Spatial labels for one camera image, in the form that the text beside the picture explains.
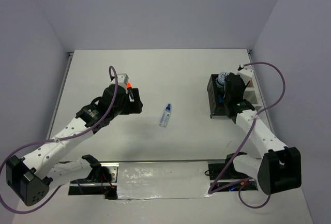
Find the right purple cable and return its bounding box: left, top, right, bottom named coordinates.
left=207, top=62, right=286, bottom=208

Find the blue cap highlighter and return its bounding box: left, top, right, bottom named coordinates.
left=218, top=95, right=224, bottom=103

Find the white slotted organizer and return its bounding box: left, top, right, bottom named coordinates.
left=244, top=79, right=262, bottom=111

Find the blue white round jar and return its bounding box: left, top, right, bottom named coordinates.
left=216, top=72, right=229, bottom=88

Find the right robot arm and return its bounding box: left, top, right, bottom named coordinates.
left=224, top=73, right=302, bottom=195

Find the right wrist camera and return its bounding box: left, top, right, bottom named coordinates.
left=237, top=65, right=254, bottom=85

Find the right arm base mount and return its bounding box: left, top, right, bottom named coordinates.
left=204, top=161, right=258, bottom=192

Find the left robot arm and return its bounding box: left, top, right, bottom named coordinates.
left=6, top=84, right=143, bottom=206

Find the orange cap highlighter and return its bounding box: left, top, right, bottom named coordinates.
left=127, top=82, right=134, bottom=100

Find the purple cable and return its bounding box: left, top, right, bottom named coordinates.
left=207, top=62, right=286, bottom=208
left=0, top=65, right=119, bottom=214

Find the black slotted organizer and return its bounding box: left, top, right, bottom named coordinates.
left=206, top=74, right=229, bottom=118

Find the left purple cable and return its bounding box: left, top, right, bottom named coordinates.
left=0, top=65, right=119, bottom=214

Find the silver reflective tape sheet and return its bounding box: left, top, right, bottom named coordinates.
left=117, top=161, right=210, bottom=200

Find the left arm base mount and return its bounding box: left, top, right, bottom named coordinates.
left=68, top=162, right=119, bottom=200

